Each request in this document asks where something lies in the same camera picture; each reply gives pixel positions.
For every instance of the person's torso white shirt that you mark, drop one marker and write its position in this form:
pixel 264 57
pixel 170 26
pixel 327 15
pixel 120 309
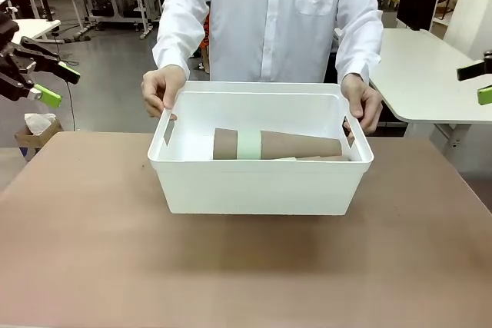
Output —
pixel 269 17

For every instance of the cardboard box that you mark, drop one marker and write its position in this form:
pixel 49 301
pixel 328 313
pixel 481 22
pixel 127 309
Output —
pixel 42 140

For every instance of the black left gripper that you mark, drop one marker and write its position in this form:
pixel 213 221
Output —
pixel 5 40

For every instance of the orange object behind person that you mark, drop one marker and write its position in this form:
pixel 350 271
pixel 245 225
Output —
pixel 205 44

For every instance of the person's left forearm white sleeve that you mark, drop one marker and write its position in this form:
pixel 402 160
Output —
pixel 359 36

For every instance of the person's left hand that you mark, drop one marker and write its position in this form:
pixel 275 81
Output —
pixel 365 101

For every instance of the small white side table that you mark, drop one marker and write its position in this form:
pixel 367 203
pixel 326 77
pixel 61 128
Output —
pixel 30 28

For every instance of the person's right hand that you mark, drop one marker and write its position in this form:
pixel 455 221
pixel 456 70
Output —
pixel 159 86

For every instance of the white plastic basket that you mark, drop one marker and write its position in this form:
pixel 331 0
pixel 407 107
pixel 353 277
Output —
pixel 261 186

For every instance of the person's right forearm white sleeve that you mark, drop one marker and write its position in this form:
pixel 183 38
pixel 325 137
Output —
pixel 173 36

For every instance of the black computer monitor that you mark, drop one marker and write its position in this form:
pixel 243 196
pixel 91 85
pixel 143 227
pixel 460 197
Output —
pixel 417 1

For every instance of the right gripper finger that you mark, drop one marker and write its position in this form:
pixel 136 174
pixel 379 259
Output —
pixel 474 70
pixel 486 95

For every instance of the large white side table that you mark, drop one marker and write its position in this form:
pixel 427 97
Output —
pixel 423 74

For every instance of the crumpled white paper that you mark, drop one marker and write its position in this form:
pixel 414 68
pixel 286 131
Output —
pixel 38 122

